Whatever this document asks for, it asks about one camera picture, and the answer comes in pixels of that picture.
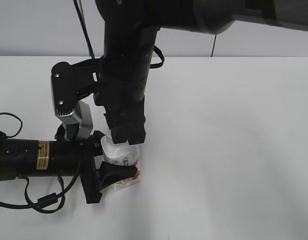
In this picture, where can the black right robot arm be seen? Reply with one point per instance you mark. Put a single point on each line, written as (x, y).
(237, 121)

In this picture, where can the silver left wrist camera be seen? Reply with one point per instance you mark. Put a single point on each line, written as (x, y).
(79, 124)

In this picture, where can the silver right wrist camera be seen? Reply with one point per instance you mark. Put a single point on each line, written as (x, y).
(71, 83)

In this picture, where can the white yogurt bottle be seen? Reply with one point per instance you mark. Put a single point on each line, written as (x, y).
(121, 154)

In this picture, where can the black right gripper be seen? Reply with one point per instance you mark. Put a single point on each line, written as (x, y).
(124, 106)

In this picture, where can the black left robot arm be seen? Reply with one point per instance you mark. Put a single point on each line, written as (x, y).
(39, 158)

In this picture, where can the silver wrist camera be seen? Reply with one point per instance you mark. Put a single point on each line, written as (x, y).
(71, 83)
(79, 124)

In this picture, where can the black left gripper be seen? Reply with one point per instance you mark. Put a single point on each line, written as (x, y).
(94, 181)

